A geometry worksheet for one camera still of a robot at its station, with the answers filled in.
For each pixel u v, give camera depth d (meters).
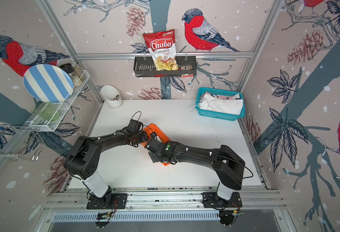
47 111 0.68
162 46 0.80
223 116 1.04
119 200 0.73
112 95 1.12
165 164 0.82
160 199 0.75
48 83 0.73
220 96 1.18
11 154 0.51
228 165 0.43
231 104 1.05
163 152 0.59
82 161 0.47
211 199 0.73
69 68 0.80
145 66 0.95
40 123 0.67
